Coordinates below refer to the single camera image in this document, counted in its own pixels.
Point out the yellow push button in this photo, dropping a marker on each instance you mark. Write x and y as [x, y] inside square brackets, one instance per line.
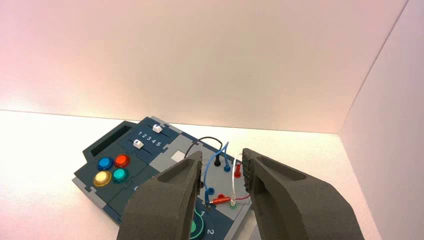
[102, 178]

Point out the green rotary knob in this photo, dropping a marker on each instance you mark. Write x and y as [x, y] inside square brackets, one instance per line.
[196, 227]

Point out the blue push button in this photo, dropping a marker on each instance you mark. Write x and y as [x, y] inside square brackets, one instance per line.
[105, 163]

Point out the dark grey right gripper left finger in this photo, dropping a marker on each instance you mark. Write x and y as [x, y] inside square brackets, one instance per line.
[162, 205]

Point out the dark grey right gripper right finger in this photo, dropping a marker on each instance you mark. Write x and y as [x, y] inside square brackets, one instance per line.
[298, 208]

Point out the blue grey control box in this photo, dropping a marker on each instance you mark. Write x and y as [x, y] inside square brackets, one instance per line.
[132, 165]

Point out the red push button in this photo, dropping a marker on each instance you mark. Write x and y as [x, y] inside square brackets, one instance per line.
[122, 161]

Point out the teal push button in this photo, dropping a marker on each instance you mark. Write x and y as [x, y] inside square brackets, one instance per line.
[120, 175]

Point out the white slider knob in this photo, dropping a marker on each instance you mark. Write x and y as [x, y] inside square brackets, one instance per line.
[157, 128]
[137, 144]

